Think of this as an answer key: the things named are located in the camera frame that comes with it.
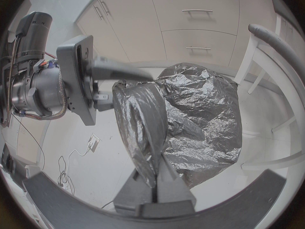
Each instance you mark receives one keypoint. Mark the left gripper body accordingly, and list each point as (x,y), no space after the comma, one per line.
(76,80)

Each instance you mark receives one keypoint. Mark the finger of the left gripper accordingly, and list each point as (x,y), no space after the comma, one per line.
(114,70)
(104,105)

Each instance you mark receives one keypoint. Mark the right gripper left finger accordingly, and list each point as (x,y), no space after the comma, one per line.
(129,197)

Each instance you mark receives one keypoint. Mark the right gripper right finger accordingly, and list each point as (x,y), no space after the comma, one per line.
(171,187)

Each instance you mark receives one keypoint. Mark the black plastic bag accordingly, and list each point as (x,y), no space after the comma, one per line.
(202,118)

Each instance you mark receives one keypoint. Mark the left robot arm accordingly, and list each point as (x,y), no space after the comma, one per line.
(35,37)

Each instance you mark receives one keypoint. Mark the beige cabinet with drawers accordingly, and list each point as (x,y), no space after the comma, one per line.
(190,27)

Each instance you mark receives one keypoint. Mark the white chair with grey seat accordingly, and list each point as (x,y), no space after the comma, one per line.
(274,46)

